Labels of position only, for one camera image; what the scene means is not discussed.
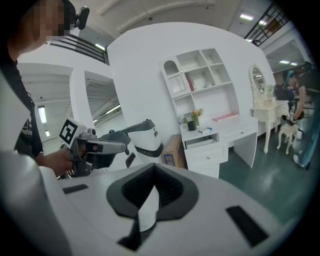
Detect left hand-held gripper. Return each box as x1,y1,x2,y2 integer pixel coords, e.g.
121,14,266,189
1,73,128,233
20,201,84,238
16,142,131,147
59,117,165,178

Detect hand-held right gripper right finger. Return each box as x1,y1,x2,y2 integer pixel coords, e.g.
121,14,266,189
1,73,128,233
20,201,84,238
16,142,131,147
129,162,294,256

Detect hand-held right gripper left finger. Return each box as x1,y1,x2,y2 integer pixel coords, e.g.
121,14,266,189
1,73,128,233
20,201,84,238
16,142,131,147
38,162,155,256

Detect person's left forearm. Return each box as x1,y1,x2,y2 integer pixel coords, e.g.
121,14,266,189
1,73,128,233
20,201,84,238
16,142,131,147
34,152,57,176

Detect wide white desk drawer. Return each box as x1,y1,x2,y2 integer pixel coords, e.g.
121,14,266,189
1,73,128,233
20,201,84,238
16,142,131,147
223,126,257,139

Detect person's left hand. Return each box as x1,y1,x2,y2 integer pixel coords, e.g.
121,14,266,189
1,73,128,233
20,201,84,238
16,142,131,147
53,149,76,177

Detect cardboard box with blue print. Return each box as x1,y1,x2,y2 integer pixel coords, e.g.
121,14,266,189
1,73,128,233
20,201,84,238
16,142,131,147
161,134,188,170

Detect white desk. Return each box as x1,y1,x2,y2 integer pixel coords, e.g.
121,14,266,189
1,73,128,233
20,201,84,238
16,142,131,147
179,116,259,179

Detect orange flowers in vase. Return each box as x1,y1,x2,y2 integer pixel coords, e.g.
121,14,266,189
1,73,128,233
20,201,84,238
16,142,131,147
190,108,205,127

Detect red book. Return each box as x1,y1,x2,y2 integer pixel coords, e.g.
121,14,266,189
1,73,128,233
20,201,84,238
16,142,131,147
186,77,198,92

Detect flat pink pad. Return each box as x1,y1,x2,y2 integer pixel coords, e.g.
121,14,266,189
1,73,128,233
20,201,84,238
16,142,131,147
211,112,239,123

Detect white hutch shelf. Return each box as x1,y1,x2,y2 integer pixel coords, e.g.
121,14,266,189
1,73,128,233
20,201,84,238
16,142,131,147
159,48,240,126

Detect cream stool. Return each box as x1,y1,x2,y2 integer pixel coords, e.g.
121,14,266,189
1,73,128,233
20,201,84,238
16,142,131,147
276,123,300,155

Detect cream vanity table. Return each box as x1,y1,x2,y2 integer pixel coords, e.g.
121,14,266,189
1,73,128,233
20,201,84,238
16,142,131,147
250,96,290,154

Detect black metal railing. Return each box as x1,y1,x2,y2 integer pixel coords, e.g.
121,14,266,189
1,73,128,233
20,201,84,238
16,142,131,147
243,2,292,47
47,33,110,66

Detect person's torso in black shirt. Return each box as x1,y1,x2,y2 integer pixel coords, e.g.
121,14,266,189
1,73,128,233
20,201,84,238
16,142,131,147
0,49,46,161

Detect oval vanity mirror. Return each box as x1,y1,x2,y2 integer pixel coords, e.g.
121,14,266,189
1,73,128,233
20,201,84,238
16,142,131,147
248,63,268,101

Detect person's head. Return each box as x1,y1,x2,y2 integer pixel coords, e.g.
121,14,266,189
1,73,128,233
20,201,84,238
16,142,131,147
7,0,77,62

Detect black head-worn camera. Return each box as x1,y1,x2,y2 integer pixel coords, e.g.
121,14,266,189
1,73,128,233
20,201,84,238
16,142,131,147
71,6,91,31

